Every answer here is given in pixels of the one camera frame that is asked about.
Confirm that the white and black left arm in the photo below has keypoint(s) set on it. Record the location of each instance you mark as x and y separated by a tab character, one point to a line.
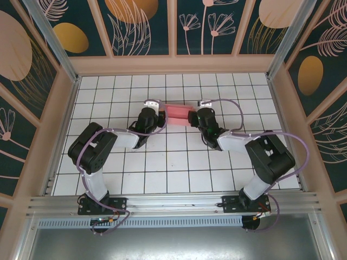
89	151

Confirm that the grey metal sheet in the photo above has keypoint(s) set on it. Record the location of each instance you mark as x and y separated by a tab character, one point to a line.
173	243

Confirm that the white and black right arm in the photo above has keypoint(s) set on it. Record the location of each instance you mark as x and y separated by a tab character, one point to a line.
271	157

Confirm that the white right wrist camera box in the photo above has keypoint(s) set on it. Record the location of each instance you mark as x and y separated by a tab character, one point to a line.
206	103

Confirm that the aluminium corner post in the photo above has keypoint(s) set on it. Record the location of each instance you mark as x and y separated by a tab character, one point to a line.
51	40
284	43

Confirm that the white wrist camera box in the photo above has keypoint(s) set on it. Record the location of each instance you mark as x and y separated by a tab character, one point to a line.
153	104
206	103

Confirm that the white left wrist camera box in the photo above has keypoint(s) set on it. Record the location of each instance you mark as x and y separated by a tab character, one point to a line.
153	104

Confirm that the pink paper box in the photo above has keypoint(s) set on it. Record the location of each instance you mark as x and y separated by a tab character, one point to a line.
177	111

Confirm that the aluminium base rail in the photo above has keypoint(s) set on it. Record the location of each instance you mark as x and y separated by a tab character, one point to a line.
173	201

